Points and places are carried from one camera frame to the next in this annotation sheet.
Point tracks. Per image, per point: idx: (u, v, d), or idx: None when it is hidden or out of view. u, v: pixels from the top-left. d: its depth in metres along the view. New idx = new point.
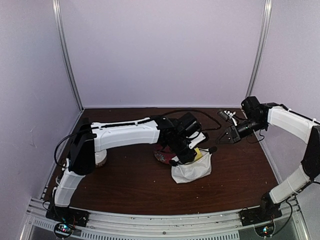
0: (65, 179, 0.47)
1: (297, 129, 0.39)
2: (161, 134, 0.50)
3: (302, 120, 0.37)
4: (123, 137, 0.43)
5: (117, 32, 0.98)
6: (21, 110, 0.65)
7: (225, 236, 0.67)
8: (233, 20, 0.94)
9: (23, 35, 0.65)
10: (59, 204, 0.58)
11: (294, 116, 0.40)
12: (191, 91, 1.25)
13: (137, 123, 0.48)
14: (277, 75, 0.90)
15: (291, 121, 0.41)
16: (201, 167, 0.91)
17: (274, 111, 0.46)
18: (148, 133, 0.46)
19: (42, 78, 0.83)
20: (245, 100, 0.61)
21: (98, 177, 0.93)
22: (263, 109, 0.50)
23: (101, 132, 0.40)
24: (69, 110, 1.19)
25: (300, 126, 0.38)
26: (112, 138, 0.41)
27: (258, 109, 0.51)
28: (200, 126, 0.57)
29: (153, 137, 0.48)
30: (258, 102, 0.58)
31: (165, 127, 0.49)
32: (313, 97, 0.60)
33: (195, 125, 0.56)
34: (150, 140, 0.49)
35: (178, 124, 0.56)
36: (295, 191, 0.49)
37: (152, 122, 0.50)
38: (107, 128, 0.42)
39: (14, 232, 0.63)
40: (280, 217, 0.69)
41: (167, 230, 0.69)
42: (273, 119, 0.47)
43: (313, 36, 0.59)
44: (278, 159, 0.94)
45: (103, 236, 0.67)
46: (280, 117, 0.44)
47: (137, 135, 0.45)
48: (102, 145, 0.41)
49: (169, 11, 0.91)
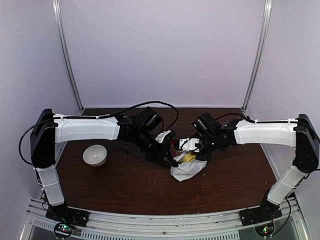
0: (41, 177, 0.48)
1: (277, 137, 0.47)
2: (122, 131, 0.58)
3: (278, 127, 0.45)
4: (83, 130, 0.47)
5: (116, 32, 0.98)
6: (20, 110, 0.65)
7: (225, 236, 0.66)
8: (233, 20, 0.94)
9: (22, 35, 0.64)
10: (55, 202, 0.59)
11: (267, 127, 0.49)
12: (191, 91, 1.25)
13: (98, 118, 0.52)
14: (277, 76, 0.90)
15: (267, 132, 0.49)
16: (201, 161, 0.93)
17: (241, 129, 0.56)
18: (108, 128, 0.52)
19: (41, 79, 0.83)
20: (198, 120, 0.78)
21: (98, 177, 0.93)
22: (227, 134, 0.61)
23: (62, 122, 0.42)
24: (69, 111, 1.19)
25: (280, 133, 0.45)
26: (72, 129, 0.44)
27: (223, 134, 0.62)
28: (160, 119, 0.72)
29: (113, 133, 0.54)
30: (208, 122, 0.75)
31: (125, 123, 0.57)
32: (313, 97, 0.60)
33: (154, 119, 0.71)
34: (109, 137, 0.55)
35: (139, 120, 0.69)
36: (294, 187, 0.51)
37: (112, 118, 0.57)
38: (70, 119, 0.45)
39: (14, 232, 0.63)
40: (280, 217, 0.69)
41: (167, 230, 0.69)
42: (242, 138, 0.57)
43: (313, 36, 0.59)
44: (277, 159, 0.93)
45: (103, 236, 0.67)
46: (250, 132, 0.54)
47: (97, 130, 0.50)
48: (62, 137, 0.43)
49: (168, 11, 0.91)
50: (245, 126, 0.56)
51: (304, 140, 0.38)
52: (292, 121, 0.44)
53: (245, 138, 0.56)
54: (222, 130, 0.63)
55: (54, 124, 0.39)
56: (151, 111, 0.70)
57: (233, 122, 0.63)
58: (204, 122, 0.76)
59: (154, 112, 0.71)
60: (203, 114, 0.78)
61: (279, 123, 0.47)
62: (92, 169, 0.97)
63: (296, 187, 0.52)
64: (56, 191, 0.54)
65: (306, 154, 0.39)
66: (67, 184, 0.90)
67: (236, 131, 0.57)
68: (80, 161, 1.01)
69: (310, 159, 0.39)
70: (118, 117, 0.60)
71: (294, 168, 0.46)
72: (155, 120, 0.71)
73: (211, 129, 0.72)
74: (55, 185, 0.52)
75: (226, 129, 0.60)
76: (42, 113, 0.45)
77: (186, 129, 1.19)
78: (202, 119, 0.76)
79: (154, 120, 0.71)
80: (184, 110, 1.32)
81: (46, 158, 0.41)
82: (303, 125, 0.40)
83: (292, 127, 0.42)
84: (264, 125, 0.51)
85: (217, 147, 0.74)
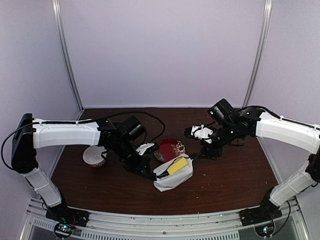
0: (32, 181, 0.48)
1: (300, 141, 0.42)
2: (102, 136, 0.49)
3: (302, 130, 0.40)
4: (62, 136, 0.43)
5: (116, 32, 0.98)
6: (20, 110, 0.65)
7: (225, 236, 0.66)
8: (233, 20, 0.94)
9: (22, 35, 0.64)
10: (52, 203, 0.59)
11: (294, 128, 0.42)
12: (191, 91, 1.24)
13: (78, 122, 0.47)
14: (277, 76, 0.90)
15: (291, 133, 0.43)
16: (186, 169, 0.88)
17: (265, 122, 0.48)
18: (87, 134, 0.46)
19: (41, 78, 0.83)
20: (215, 107, 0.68)
21: (98, 177, 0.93)
22: (248, 122, 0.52)
23: (40, 128, 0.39)
24: (69, 110, 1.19)
25: (306, 137, 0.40)
26: (50, 135, 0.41)
27: (243, 121, 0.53)
28: (144, 130, 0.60)
29: (94, 139, 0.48)
30: (225, 110, 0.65)
31: (106, 129, 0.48)
32: (313, 97, 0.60)
33: (140, 129, 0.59)
34: (90, 142, 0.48)
35: (123, 127, 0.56)
36: (298, 192, 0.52)
37: (93, 122, 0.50)
38: (49, 124, 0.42)
39: (13, 232, 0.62)
40: (280, 217, 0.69)
41: (167, 230, 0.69)
42: (263, 131, 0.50)
43: (314, 35, 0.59)
44: (278, 159, 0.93)
45: (102, 236, 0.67)
46: (274, 128, 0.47)
47: (77, 135, 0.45)
48: (40, 142, 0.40)
49: (168, 11, 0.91)
50: (271, 120, 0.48)
51: None
52: (319, 128, 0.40)
53: (266, 132, 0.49)
54: (243, 118, 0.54)
55: (32, 130, 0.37)
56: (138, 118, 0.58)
57: (256, 110, 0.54)
58: (222, 110, 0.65)
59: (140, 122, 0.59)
60: (221, 102, 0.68)
61: (303, 125, 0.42)
62: (92, 169, 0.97)
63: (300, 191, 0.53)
64: (50, 192, 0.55)
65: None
66: (67, 184, 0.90)
67: (258, 123, 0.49)
68: (80, 161, 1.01)
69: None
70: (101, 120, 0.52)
71: (306, 175, 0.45)
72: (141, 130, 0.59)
73: (229, 117, 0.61)
74: (47, 187, 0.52)
75: (248, 117, 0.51)
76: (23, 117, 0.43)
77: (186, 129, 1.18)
78: (220, 106, 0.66)
79: (138, 130, 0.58)
80: (184, 110, 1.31)
81: (27, 163, 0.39)
82: None
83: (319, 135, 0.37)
84: (292, 123, 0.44)
85: (233, 137, 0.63)
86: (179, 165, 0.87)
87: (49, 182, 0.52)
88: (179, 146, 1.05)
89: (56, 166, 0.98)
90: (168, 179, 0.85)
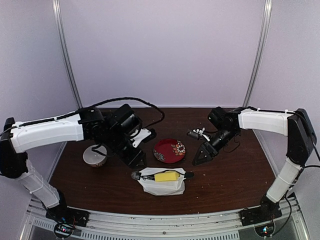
0: (26, 185, 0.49)
1: (274, 126, 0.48)
2: (87, 129, 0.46)
3: (275, 116, 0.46)
4: (42, 136, 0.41)
5: (116, 32, 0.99)
6: (20, 110, 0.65)
7: (225, 236, 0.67)
8: (233, 20, 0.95)
9: (23, 36, 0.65)
10: (52, 204, 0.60)
11: (267, 115, 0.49)
12: (191, 91, 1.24)
13: (57, 118, 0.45)
14: (278, 76, 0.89)
15: (266, 120, 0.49)
16: (173, 186, 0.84)
17: (244, 114, 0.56)
18: (68, 129, 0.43)
19: (41, 78, 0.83)
20: (211, 112, 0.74)
21: (98, 176, 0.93)
22: (232, 117, 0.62)
23: (17, 131, 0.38)
24: (69, 110, 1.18)
25: (277, 121, 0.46)
26: (28, 137, 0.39)
27: (228, 117, 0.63)
28: (138, 121, 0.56)
29: (77, 134, 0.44)
30: (220, 112, 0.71)
31: (89, 120, 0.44)
32: (313, 96, 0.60)
33: (132, 119, 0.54)
34: (75, 137, 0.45)
35: (112, 117, 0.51)
36: (291, 183, 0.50)
37: (74, 116, 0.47)
38: (26, 126, 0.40)
39: (14, 232, 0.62)
40: (280, 217, 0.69)
41: (167, 230, 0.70)
42: (245, 123, 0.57)
43: (313, 35, 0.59)
44: (277, 159, 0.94)
45: (103, 236, 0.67)
46: (252, 118, 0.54)
47: (57, 132, 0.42)
48: (21, 146, 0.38)
49: (168, 11, 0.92)
50: (248, 112, 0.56)
51: (295, 130, 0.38)
52: (288, 112, 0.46)
53: (247, 123, 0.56)
54: (229, 114, 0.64)
55: (10, 135, 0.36)
56: (128, 108, 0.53)
57: (240, 108, 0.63)
58: (216, 113, 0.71)
59: (132, 111, 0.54)
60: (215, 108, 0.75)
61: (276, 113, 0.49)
62: (92, 169, 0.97)
63: (292, 183, 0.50)
64: (46, 194, 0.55)
65: (299, 145, 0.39)
66: (67, 184, 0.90)
67: (239, 116, 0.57)
68: (80, 161, 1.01)
69: (300, 147, 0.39)
70: (85, 112, 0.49)
71: (288, 160, 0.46)
72: (133, 121, 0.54)
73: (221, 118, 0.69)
74: (42, 189, 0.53)
75: (232, 112, 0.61)
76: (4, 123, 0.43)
77: (186, 129, 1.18)
78: (214, 110, 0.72)
79: (131, 120, 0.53)
80: (184, 110, 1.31)
81: (16, 168, 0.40)
82: (297, 115, 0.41)
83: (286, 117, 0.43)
84: (266, 112, 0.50)
85: (226, 136, 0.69)
86: (168, 177, 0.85)
87: (42, 184, 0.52)
88: (179, 146, 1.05)
89: (56, 167, 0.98)
90: (153, 186, 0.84)
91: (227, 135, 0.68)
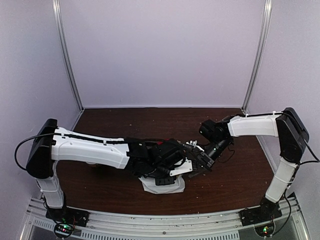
0: (42, 185, 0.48)
1: (263, 128, 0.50)
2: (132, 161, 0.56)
3: (264, 118, 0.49)
4: (85, 153, 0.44)
5: (117, 32, 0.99)
6: (21, 111, 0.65)
7: (225, 236, 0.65)
8: (232, 20, 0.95)
9: (23, 34, 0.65)
10: (53, 206, 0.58)
11: (255, 119, 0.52)
12: (191, 91, 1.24)
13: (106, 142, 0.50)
14: (278, 75, 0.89)
15: (256, 123, 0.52)
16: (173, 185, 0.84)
17: (233, 122, 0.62)
18: (115, 156, 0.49)
19: (41, 76, 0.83)
20: (202, 126, 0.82)
21: (99, 177, 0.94)
22: (222, 127, 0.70)
23: (63, 141, 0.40)
24: (69, 110, 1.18)
25: (265, 123, 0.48)
26: (72, 150, 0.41)
27: (219, 127, 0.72)
28: (180, 155, 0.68)
29: (120, 163, 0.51)
30: (211, 124, 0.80)
31: (136, 155, 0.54)
32: (312, 97, 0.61)
33: (177, 154, 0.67)
34: (117, 165, 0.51)
35: (158, 151, 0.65)
36: (290, 182, 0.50)
37: (123, 145, 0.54)
38: (71, 139, 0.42)
39: (14, 232, 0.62)
40: (280, 217, 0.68)
41: (167, 230, 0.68)
42: (235, 130, 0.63)
43: (313, 34, 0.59)
44: (277, 158, 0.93)
45: (103, 236, 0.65)
46: (241, 125, 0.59)
47: (102, 155, 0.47)
48: (59, 155, 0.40)
49: (168, 11, 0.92)
50: (237, 120, 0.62)
51: (285, 128, 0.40)
52: (277, 113, 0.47)
53: (237, 130, 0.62)
54: (219, 124, 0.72)
55: (51, 142, 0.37)
56: (173, 145, 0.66)
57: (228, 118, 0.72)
58: (207, 125, 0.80)
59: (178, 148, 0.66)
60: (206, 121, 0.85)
61: (264, 116, 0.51)
62: (93, 169, 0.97)
63: (291, 181, 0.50)
64: (56, 196, 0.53)
65: (293, 143, 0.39)
66: (67, 185, 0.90)
67: (229, 124, 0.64)
68: (80, 161, 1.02)
69: (293, 146, 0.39)
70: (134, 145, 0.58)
71: (282, 158, 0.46)
72: (176, 155, 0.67)
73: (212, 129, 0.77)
74: (55, 192, 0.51)
75: (221, 122, 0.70)
76: (46, 123, 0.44)
77: (186, 128, 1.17)
78: (205, 124, 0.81)
79: (175, 155, 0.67)
80: (184, 110, 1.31)
81: (40, 172, 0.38)
82: (285, 116, 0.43)
83: (275, 118, 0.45)
84: (255, 117, 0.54)
85: (220, 147, 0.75)
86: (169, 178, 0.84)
87: (57, 189, 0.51)
88: None
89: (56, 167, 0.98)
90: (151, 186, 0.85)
91: (221, 147, 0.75)
